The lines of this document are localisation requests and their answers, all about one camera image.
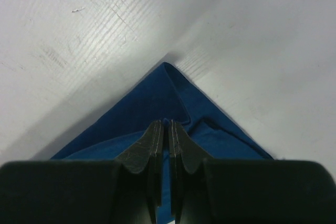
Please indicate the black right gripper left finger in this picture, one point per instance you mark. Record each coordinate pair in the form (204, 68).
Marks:
(126, 189)

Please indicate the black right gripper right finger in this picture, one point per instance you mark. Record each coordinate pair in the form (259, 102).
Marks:
(205, 189)

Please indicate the navy blue mickey t-shirt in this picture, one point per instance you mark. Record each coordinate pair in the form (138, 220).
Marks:
(167, 95)

